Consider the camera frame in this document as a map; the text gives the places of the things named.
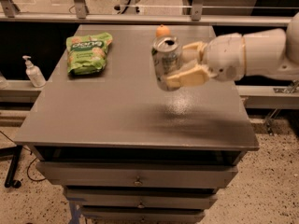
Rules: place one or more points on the silver green 7up can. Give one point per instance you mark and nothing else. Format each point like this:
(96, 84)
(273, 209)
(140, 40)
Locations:
(165, 54)

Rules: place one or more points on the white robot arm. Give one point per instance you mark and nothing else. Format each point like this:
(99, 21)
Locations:
(272, 53)

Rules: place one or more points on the bottom grey drawer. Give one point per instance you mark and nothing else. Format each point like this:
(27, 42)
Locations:
(143, 215)

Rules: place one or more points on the middle grey drawer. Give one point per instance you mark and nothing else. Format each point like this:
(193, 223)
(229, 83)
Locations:
(140, 198)

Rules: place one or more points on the green snack bag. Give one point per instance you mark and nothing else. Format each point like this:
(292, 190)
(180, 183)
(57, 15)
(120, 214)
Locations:
(87, 54)

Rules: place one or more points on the top grey drawer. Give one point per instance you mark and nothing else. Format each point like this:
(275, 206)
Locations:
(137, 175)

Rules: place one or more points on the grey drawer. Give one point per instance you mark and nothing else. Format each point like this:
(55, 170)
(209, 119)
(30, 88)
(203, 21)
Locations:
(143, 215)
(137, 175)
(140, 198)

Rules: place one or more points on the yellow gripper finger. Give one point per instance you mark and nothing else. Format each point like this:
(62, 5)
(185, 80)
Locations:
(193, 51)
(196, 76)

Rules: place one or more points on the orange fruit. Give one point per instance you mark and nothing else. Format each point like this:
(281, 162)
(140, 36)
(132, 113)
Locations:
(162, 30)

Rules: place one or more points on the white pump bottle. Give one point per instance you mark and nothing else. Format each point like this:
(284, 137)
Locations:
(34, 73)

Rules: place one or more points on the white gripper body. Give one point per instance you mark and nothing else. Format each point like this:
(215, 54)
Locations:
(223, 56)

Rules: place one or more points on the metal window railing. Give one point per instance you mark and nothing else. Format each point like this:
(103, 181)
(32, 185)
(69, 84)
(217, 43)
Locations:
(195, 12)

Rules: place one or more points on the black stand leg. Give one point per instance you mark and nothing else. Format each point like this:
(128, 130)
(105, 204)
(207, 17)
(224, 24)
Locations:
(14, 154)

